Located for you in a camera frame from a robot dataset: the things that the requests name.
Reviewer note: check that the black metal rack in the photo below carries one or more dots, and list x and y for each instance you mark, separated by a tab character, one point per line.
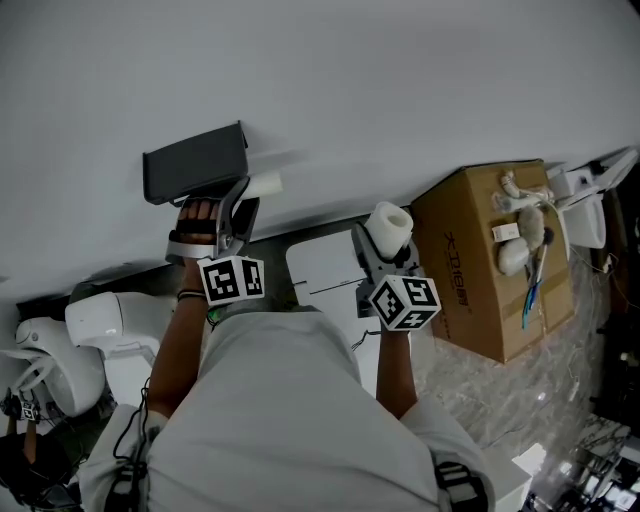
620	280

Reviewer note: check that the person's right forearm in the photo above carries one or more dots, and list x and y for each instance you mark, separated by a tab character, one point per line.
395	375

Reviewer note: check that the white oval sponge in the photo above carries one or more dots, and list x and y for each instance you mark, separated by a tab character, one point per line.
512	256

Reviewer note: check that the black wrist band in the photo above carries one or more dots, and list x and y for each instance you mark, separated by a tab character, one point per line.
192	296

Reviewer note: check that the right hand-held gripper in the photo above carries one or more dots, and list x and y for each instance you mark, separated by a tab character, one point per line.
405	302

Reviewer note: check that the blue toothbrush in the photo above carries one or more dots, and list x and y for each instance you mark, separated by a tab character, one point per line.
530	307

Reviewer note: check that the grey fluffy brush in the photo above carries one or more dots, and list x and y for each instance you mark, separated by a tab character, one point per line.
531	225

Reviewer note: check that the white cabinet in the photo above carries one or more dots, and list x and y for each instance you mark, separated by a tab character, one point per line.
530	480

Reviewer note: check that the white toilet paper roll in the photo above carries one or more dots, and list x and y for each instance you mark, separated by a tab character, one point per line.
385	232

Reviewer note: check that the white rounded smart toilet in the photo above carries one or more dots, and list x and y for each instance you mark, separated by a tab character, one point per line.
100	315

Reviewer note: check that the cardboard paper tube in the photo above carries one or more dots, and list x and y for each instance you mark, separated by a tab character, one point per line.
267	184

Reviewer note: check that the black-headed long brush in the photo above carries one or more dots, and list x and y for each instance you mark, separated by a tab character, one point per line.
548	237

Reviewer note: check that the black wall paper holder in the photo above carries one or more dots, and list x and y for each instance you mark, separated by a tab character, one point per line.
195	160

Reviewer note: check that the white square closed-lid toilet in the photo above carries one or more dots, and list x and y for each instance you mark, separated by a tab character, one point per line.
325	265

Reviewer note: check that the person's left forearm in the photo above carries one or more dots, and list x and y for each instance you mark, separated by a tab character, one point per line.
175	350

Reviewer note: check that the another person's forearm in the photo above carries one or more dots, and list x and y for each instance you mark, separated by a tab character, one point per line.
30	440

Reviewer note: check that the marble pattern slab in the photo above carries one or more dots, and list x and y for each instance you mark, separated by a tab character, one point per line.
600	432

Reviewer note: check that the white egg-shaped toilet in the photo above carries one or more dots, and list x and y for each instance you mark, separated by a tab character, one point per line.
80	385

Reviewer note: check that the brown cardboard box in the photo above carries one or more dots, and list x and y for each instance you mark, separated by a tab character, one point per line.
475	310

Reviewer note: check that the white appliance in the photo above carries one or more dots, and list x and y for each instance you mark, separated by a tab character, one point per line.
585	225

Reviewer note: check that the small white box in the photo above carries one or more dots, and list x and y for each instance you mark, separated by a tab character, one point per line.
505	233

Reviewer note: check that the person's left hand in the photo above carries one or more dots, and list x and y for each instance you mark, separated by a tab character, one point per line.
197	215

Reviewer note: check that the person in white shirt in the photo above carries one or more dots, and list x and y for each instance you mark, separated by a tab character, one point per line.
280	410

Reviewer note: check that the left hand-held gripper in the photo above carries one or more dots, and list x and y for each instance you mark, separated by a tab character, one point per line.
230	280

